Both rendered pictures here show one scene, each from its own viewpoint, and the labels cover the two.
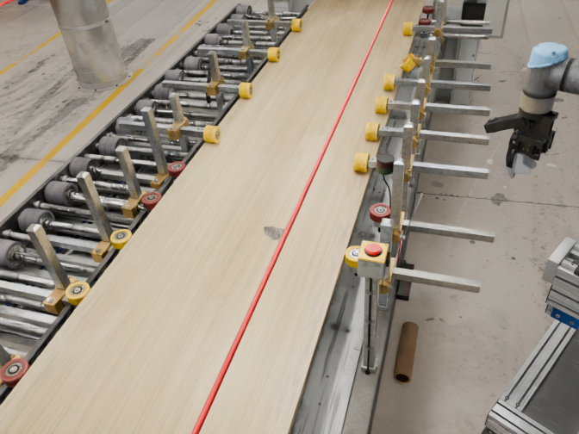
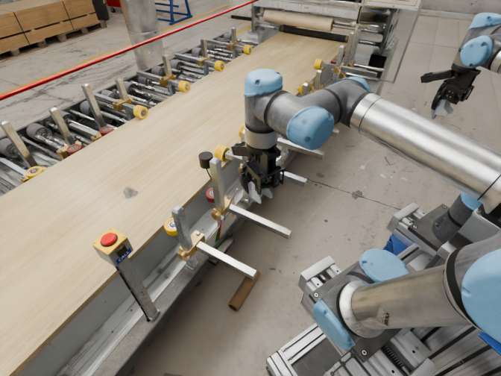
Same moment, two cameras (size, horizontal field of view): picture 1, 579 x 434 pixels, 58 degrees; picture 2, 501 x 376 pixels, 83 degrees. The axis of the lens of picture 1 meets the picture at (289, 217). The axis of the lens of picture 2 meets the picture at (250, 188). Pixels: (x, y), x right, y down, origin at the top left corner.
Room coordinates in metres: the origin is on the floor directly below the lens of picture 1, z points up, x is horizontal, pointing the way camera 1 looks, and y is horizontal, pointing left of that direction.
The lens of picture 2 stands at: (0.56, -0.68, 1.89)
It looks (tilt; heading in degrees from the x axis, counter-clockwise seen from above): 44 degrees down; 10
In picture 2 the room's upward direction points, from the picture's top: straight up
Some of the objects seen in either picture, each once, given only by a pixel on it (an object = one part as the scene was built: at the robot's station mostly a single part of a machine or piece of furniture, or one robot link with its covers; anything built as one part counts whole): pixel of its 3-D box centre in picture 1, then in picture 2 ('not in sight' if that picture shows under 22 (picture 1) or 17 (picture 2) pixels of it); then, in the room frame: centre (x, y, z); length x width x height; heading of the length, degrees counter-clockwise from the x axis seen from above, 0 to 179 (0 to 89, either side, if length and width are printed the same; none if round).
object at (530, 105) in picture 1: (537, 100); (262, 133); (1.10, -0.62, 1.54); 0.08 x 0.08 x 0.05
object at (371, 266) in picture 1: (372, 261); (113, 248); (0.96, -0.21, 1.18); 0.07 x 0.07 x 0.08; 69
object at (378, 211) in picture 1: (380, 220); (215, 200); (1.50, -0.35, 0.85); 0.08 x 0.08 x 0.11
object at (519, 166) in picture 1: (519, 168); (256, 195); (1.08, -0.61, 1.35); 0.06 x 0.03 x 0.09; 42
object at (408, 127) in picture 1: (404, 175); (246, 169); (1.67, -0.48, 0.93); 0.04 x 0.04 x 0.48; 69
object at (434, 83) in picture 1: (438, 83); not in sight; (2.39, -0.82, 0.95); 0.50 x 0.04 x 0.04; 69
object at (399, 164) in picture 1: (395, 213); (219, 199); (1.44, -0.39, 0.93); 0.04 x 0.04 x 0.48; 69
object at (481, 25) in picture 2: not in sight; (481, 34); (1.65, -1.25, 1.62); 0.09 x 0.08 x 0.11; 35
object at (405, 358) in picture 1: (406, 351); (244, 289); (1.46, -0.49, 0.04); 0.30 x 0.08 x 0.08; 159
